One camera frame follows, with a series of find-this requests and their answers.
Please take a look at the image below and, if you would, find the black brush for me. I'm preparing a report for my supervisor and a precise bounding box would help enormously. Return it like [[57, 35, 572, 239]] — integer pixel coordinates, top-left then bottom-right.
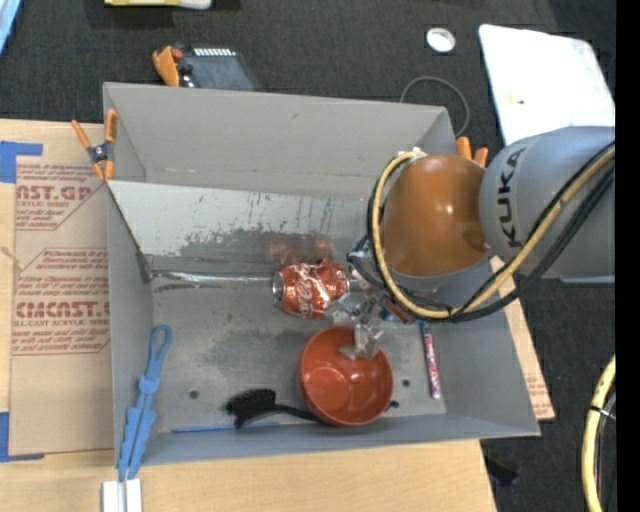
[[224, 388, 401, 431]]

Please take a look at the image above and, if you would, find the grey metal bin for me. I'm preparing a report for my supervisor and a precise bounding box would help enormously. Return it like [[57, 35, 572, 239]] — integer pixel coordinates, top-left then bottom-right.
[[102, 82, 542, 469]]

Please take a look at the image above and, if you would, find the brown cardboard board red print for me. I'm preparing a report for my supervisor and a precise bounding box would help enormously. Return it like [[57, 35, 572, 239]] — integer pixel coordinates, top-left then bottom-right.
[[0, 118, 556, 464]]

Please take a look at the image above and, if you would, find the pink speckled stick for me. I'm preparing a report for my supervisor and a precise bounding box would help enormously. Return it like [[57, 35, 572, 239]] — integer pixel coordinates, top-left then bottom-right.
[[421, 322, 443, 401]]

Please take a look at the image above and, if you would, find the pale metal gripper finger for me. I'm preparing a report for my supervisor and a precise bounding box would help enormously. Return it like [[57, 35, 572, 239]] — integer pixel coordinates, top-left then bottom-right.
[[364, 323, 385, 360], [339, 323, 367, 362]]

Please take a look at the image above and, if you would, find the crushed red drink can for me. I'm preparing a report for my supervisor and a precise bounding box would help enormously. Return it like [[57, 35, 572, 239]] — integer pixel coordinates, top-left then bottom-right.
[[272, 259, 352, 321]]

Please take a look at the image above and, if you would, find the red plastic bowl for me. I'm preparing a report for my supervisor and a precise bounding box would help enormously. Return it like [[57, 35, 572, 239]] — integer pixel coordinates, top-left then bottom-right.
[[298, 325, 396, 428]]

